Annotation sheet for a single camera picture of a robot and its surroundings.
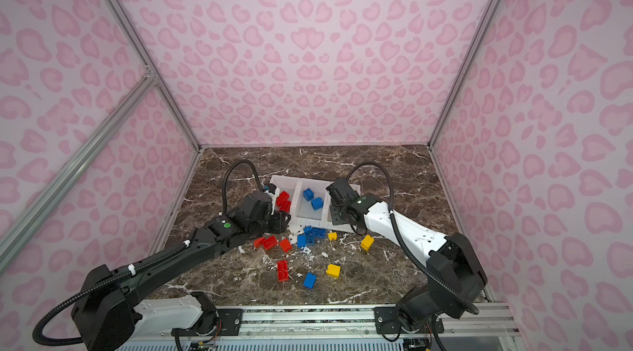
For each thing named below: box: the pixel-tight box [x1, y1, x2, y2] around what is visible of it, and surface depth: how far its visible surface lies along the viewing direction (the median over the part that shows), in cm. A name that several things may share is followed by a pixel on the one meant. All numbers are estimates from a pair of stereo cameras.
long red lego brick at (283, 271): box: [276, 259, 290, 283], surface depth 84 cm
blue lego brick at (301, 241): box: [297, 234, 306, 249], surface depth 91 cm
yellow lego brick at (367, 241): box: [360, 234, 376, 252], surface depth 89 cm
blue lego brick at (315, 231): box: [303, 225, 328, 239], surface depth 92 cm
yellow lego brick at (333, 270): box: [325, 263, 342, 280], surface depth 83 cm
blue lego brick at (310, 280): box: [303, 271, 318, 290], surface depth 82 cm
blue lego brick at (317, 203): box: [310, 196, 324, 211], surface depth 100 cm
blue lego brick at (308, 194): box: [302, 187, 315, 202], surface depth 101 cm
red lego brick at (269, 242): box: [262, 235, 278, 251], surface depth 90 cm
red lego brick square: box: [279, 238, 293, 253], surface depth 90 cm
